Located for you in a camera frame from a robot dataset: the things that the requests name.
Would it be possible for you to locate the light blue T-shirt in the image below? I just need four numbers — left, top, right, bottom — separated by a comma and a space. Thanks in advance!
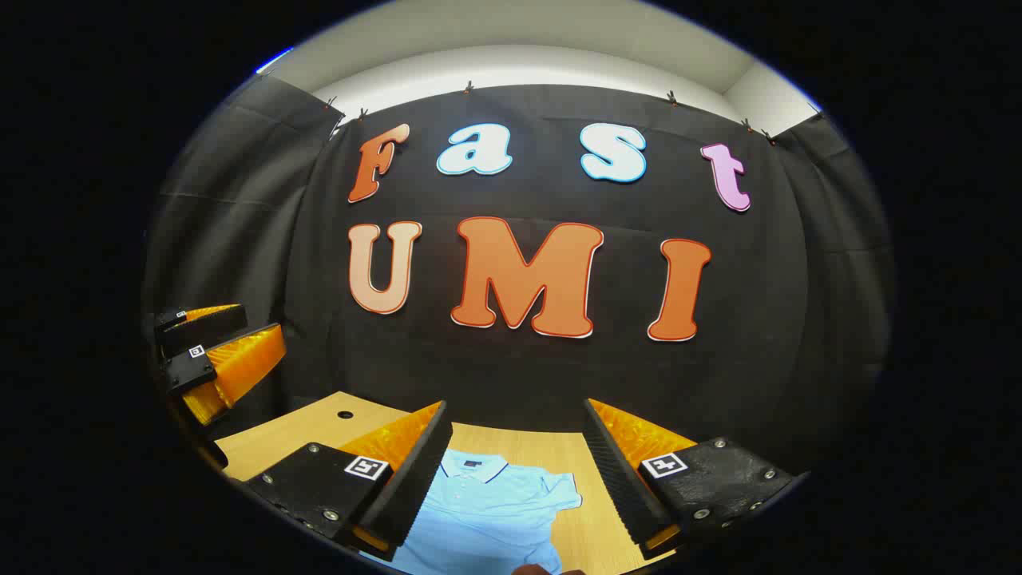
382, 447, 584, 575

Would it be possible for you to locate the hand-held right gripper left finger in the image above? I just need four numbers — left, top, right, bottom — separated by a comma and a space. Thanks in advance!
244, 399, 454, 562

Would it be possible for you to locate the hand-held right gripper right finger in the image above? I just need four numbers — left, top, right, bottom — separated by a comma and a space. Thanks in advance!
581, 397, 799, 562

